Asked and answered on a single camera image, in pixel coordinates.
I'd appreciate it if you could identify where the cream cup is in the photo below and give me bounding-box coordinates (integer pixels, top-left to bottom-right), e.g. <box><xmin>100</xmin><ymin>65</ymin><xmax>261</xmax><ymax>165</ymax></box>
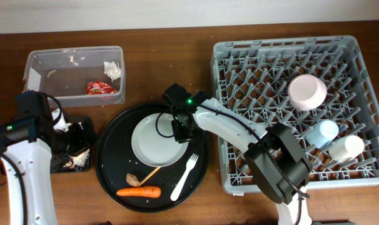
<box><xmin>328</xmin><ymin>135</ymin><xmax>365</xmax><ymax>163</ymax></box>

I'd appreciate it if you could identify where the black rectangular tray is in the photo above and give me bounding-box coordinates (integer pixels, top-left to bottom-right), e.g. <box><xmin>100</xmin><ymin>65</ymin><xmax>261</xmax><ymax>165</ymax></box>
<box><xmin>50</xmin><ymin>116</ymin><xmax>98</xmax><ymax>173</ymax></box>

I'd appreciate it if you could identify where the pink saucer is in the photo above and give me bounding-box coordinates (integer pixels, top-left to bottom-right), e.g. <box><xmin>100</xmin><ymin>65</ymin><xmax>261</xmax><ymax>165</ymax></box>
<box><xmin>287</xmin><ymin>74</ymin><xmax>327</xmax><ymax>111</ymax></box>

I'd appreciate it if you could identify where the red snack wrapper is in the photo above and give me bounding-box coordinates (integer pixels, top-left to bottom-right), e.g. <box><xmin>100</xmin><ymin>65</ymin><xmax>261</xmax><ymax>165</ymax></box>
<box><xmin>86</xmin><ymin>81</ymin><xmax>116</xmax><ymax>95</ymax></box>

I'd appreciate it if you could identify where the wooden chopstick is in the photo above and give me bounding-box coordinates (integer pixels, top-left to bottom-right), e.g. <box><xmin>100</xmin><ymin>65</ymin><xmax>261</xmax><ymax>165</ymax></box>
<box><xmin>139</xmin><ymin>167</ymin><xmax>161</xmax><ymax>186</ymax></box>

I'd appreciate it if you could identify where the grey dishwasher rack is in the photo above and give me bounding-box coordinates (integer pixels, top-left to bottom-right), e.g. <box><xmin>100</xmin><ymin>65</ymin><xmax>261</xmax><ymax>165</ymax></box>
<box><xmin>210</xmin><ymin>36</ymin><xmax>379</xmax><ymax>189</ymax></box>

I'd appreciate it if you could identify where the orange carrot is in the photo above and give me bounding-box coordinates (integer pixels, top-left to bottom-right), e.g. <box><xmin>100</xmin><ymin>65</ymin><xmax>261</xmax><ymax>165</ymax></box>
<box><xmin>116</xmin><ymin>186</ymin><xmax>161</xmax><ymax>198</ymax></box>

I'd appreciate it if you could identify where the blue bowl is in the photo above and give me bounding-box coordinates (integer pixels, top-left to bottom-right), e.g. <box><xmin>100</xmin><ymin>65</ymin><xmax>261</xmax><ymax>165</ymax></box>
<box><xmin>305</xmin><ymin>120</ymin><xmax>339</xmax><ymax>148</ymax></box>

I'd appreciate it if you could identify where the white tissue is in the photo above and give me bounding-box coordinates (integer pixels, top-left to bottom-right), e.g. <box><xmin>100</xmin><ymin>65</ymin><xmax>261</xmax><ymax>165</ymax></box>
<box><xmin>104</xmin><ymin>61</ymin><xmax>121</xmax><ymax>81</ymax></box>

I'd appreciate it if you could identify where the clear plastic waste bin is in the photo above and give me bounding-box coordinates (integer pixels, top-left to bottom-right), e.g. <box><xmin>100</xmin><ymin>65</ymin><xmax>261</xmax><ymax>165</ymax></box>
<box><xmin>23</xmin><ymin>46</ymin><xmax>126</xmax><ymax>108</ymax></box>

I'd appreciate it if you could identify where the pile of white rice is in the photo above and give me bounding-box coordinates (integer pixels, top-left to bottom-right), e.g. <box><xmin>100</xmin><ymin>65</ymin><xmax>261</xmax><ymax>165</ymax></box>
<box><xmin>71</xmin><ymin>149</ymin><xmax>90</xmax><ymax>167</ymax></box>

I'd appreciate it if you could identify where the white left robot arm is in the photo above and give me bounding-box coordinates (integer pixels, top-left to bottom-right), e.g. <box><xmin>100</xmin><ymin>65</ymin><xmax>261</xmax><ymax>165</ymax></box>
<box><xmin>0</xmin><ymin>116</ymin><xmax>98</xmax><ymax>224</ymax></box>

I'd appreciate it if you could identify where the white plastic fork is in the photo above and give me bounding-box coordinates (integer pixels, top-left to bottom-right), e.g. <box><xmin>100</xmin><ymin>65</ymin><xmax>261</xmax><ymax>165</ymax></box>
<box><xmin>170</xmin><ymin>154</ymin><xmax>199</xmax><ymax>201</ymax></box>

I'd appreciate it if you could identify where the walnut shell piece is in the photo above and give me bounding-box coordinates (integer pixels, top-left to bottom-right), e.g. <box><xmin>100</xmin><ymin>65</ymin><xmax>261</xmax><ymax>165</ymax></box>
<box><xmin>126</xmin><ymin>173</ymin><xmax>141</xmax><ymax>187</ymax></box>

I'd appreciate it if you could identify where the grey plate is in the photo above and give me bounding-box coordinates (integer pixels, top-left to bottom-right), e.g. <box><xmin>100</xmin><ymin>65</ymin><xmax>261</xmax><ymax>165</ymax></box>
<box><xmin>131</xmin><ymin>113</ymin><xmax>188</xmax><ymax>167</ymax></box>

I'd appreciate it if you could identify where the round black serving tray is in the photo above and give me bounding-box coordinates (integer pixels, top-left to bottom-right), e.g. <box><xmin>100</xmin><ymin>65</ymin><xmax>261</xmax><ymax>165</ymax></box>
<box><xmin>95</xmin><ymin>102</ymin><xmax>209</xmax><ymax>213</ymax></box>

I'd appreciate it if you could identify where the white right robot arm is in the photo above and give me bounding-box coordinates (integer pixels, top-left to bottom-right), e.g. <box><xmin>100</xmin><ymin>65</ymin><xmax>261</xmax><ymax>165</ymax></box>
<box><xmin>163</xmin><ymin>86</ymin><xmax>312</xmax><ymax>224</ymax></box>

